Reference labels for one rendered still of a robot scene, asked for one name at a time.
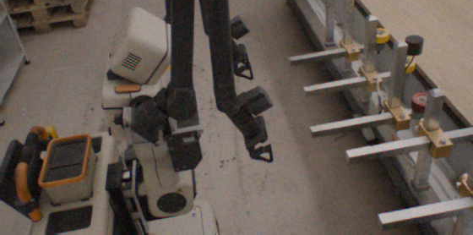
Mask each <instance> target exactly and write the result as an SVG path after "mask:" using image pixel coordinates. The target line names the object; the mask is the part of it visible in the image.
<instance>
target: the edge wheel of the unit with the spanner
mask: <svg viewBox="0 0 473 235"><path fill-rule="evenodd" d="M426 100H427V93H415V94H414V95H413V96H412V97H411V107H412V108H413V109H414V110H415V111H416V112H425V109H426Z"/></svg>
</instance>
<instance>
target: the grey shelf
mask: <svg viewBox="0 0 473 235"><path fill-rule="evenodd" d="M0 7H1V8H0V106H1V105H2V103H3V96H4V94H5V93H6V92H7V90H8V88H9V86H10V85H11V83H12V82H13V77H14V76H15V74H16V73H17V70H18V67H19V65H20V63H21V61H22V59H23V58H24V60H25V62H24V64H25V65H28V64H30V60H29V59H28V56H27V54H26V53H25V50H24V48H23V44H22V43H21V41H20V39H19V37H18V33H17V31H16V29H15V28H14V25H13V22H12V20H11V18H10V17H9V15H8V10H7V9H6V7H5V5H4V3H3V0H1V1H0ZM7 16H8V17H7ZM5 18H6V19H7V20H6V19H5ZM7 21H8V22H7ZM8 25H9V27H8ZM10 29H11V30H10ZM11 31H12V32H13V33H12V32H11ZM16 37H17V38H16ZM14 38H15V39H14ZM15 40H16V41H15ZM16 42H17V43H18V45H17V43H16ZM18 47H19V48H18ZM26 58H27V59H26ZM2 119H3V117H2V116H1V114H0V126H3V125H4V123H5V122H4V120H2Z"/></svg>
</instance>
